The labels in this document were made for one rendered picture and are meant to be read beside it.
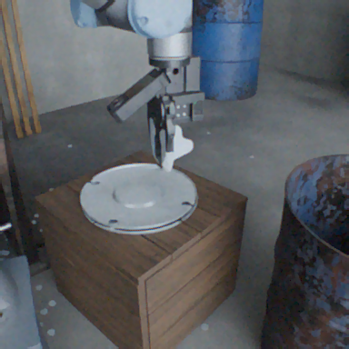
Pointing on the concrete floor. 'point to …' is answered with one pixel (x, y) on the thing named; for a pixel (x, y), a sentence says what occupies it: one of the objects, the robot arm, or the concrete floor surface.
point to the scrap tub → (312, 260)
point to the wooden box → (144, 263)
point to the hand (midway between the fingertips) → (160, 162)
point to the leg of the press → (10, 187)
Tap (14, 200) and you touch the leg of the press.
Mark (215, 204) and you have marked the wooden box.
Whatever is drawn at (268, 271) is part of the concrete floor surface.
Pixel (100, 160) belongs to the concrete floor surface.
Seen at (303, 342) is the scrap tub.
